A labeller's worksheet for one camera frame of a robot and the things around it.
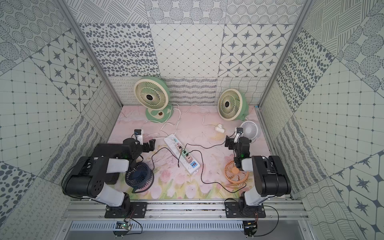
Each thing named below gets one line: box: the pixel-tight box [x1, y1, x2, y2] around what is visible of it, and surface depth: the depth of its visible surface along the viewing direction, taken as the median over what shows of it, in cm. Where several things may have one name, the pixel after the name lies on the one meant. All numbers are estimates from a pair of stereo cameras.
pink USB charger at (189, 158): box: [185, 153, 193, 164], surface depth 87 cm
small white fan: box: [241, 120, 258, 144], surface depth 96 cm
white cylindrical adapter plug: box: [215, 123, 225, 134], surface depth 106 cm
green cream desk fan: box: [217, 88, 249, 122], surface depth 103 cm
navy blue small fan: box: [125, 162, 155, 194], surface depth 80 cm
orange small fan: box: [224, 160, 250, 188], surface depth 79 cm
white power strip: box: [164, 134, 201, 175], surface depth 90 cm
